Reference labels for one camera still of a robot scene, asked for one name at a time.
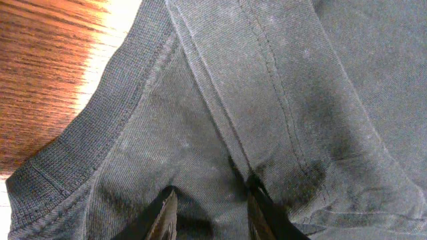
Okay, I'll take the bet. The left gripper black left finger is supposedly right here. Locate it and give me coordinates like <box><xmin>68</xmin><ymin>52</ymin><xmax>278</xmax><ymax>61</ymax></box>
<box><xmin>112</xmin><ymin>186</ymin><xmax>177</xmax><ymax>240</ymax></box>

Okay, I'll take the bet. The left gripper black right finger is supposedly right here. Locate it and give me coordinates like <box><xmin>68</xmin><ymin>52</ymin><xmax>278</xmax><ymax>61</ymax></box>
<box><xmin>247</xmin><ymin>178</ymin><xmax>310</xmax><ymax>240</ymax></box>

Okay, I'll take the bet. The dark green t-shirt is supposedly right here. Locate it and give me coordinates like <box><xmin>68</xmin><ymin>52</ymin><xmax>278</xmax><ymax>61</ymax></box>
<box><xmin>6</xmin><ymin>0</ymin><xmax>426</xmax><ymax>239</ymax></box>

